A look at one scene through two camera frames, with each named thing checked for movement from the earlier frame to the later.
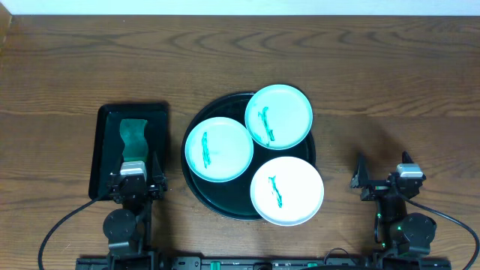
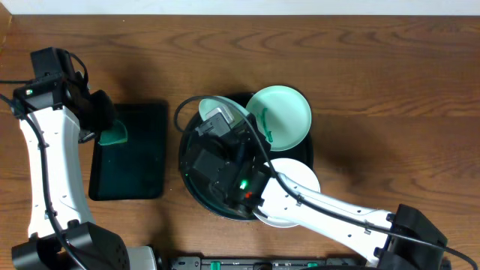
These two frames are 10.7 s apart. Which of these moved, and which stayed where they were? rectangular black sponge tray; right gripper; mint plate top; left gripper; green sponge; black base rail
Moved: green sponge; left gripper; right gripper
Stayed: black base rail; rectangular black sponge tray; mint plate top
